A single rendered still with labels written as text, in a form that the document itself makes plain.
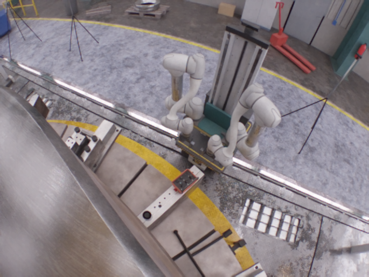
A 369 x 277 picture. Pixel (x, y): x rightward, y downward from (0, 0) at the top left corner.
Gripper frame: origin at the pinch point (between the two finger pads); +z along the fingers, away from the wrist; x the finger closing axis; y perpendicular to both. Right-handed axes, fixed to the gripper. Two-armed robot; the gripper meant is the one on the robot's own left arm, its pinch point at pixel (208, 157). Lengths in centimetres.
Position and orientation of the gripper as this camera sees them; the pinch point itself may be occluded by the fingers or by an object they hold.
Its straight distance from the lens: 191.1
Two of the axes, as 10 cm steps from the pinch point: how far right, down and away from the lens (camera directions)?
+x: 8.1, 5.3, -2.5
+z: -0.7, 5.1, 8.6
